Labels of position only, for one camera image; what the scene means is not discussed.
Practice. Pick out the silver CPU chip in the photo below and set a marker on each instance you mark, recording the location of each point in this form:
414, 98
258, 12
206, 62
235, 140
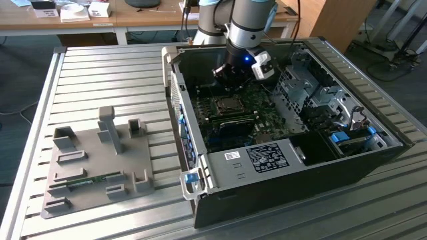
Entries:
230, 102

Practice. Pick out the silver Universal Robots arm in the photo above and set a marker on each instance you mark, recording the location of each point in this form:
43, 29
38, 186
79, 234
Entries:
247, 32

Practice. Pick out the silver metal drive cage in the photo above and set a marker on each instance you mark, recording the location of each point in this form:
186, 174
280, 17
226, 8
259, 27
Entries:
295, 90

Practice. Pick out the green motherboard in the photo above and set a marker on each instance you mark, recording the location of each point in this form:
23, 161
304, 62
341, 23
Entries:
267, 117

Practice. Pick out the black graphics card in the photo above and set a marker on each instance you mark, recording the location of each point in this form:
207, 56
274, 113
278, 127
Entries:
236, 128

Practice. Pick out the white cardboard box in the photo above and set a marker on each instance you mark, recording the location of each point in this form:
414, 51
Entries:
190, 11

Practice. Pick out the silver chipset heatsink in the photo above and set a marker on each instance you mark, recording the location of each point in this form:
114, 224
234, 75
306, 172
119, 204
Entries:
264, 139

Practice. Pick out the wooden desk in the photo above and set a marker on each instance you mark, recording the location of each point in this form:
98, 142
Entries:
20, 22
150, 20

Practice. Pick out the wooden cabinet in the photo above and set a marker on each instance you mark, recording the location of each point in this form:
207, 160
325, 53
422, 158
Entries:
343, 20

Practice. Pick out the dark round object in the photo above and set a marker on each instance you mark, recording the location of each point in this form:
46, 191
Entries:
143, 3

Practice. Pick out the blue disk carrier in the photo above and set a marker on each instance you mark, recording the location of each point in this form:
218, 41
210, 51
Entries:
371, 133
339, 138

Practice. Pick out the grey power supply unit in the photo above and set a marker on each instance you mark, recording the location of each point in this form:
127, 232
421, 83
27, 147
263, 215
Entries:
230, 172

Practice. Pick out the blue case latch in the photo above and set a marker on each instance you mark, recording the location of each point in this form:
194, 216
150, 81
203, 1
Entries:
191, 178

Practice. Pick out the white printed box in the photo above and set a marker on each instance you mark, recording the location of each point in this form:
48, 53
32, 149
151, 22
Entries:
99, 10

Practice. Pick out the open black PC case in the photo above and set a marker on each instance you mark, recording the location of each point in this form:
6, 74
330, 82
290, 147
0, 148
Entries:
300, 190

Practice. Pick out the white round holder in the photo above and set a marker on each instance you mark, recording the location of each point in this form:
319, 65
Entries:
75, 13

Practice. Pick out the grey parts rack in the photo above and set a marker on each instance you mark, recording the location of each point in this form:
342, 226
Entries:
96, 160

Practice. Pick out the green RAM stick on rack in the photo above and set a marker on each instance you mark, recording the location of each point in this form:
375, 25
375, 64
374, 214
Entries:
98, 178

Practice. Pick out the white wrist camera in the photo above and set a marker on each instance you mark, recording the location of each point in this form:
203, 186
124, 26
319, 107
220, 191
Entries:
263, 66

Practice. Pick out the black plastic bracket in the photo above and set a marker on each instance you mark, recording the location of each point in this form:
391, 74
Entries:
317, 116

